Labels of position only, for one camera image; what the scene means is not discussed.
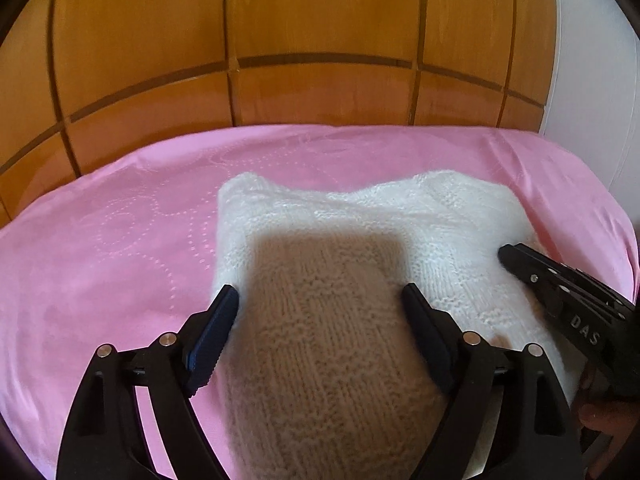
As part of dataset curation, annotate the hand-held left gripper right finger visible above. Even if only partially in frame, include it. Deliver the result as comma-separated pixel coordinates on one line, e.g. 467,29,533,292
402,282,583,480

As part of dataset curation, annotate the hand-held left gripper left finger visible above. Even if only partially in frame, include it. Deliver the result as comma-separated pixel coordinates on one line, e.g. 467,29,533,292
56,284,240,480

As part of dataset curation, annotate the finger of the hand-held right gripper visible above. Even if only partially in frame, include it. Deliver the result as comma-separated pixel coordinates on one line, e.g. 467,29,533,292
498,243,566,312

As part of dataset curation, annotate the white knitted sweater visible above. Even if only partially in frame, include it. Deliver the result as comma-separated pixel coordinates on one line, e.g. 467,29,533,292
214,171,581,480

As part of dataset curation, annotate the person's right hand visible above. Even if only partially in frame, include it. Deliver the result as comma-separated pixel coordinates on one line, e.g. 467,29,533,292
577,399,626,443

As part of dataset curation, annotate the pink bed sheet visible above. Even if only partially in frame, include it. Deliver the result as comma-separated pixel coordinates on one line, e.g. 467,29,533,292
0,125,639,480

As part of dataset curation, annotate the wooden panelled headboard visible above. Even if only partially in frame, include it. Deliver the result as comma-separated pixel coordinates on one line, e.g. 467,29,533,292
0,0,558,228

